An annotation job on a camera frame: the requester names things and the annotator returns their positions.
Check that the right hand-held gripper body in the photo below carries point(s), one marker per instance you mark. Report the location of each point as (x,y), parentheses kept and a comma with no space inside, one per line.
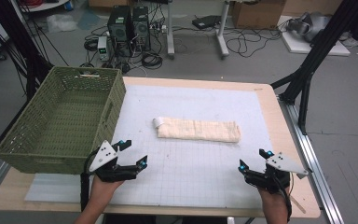
(276,174)

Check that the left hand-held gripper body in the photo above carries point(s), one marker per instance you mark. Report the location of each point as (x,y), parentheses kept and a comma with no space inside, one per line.
(103,157)

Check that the green woven basket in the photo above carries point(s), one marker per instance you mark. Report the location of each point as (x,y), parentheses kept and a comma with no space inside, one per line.
(65,119)

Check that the cream towel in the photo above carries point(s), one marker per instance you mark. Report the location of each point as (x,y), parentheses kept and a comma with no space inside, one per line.
(199,130)

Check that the person's right hand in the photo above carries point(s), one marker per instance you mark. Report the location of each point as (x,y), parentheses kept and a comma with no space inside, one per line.
(272,197)

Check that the person's left hand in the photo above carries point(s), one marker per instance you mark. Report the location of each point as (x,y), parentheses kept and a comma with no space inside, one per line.
(104,189)

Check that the thin wooden stick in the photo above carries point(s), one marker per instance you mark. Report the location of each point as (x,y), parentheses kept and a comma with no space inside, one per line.
(297,203)

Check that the white grid mat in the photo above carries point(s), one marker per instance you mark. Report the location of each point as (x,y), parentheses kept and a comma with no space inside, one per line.
(183,177)

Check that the grey bench power supply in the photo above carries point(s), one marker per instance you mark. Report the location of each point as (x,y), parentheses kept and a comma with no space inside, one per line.
(103,48)

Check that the black angled metal stand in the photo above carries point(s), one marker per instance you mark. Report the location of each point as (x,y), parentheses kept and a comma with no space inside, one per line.
(317,53)

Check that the white floor board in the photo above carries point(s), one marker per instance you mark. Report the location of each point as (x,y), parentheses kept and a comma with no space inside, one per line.
(298,45)

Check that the large black computer tower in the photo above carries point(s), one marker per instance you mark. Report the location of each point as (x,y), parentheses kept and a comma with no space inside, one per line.
(120,28)

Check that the slim black computer tower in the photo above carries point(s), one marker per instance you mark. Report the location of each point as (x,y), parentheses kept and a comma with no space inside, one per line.
(141,26)

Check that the white power strip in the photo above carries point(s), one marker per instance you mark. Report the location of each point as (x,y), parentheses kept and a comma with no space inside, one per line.
(158,28)

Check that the white desk leg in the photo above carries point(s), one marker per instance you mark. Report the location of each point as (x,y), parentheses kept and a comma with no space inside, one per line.
(170,31)
(222,34)

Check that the grey headset device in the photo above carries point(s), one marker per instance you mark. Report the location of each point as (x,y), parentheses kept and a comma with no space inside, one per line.
(310,26)

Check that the clear plastic bag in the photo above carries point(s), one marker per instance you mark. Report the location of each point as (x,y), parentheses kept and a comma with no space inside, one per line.
(61,23)

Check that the large cardboard box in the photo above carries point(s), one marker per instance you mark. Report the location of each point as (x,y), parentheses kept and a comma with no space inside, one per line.
(258,14)

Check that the small cardboard box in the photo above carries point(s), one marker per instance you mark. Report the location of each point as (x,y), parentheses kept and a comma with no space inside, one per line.
(108,3)

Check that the flat black device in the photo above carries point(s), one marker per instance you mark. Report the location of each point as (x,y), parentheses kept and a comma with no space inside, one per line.
(206,21)

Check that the aluminium rail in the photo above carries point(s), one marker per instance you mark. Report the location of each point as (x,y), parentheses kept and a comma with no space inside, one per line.
(313,165)

